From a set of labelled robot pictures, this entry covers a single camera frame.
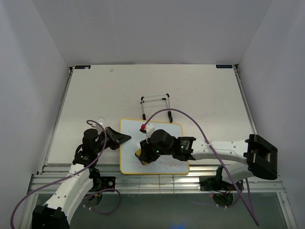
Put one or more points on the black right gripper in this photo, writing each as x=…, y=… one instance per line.
x=147, y=155

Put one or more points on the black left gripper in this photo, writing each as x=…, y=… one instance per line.
x=117, y=138

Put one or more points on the yellow whiteboard eraser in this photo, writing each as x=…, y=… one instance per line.
x=142, y=157

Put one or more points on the yellow framed whiteboard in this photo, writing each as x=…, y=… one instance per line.
x=130, y=164

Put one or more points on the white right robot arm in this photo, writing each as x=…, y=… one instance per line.
x=252, y=157

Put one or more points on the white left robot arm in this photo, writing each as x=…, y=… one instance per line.
x=83, y=180

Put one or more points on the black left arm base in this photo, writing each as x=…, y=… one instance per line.
x=100, y=186

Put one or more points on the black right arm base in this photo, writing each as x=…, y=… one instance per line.
x=223, y=196

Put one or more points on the blue left corner label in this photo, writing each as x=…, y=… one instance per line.
x=82, y=67

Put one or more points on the blue table corner label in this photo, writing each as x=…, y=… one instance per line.
x=224, y=66

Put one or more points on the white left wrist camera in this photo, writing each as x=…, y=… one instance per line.
x=97, y=124

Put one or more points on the metal wire board stand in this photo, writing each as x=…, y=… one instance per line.
x=154, y=101

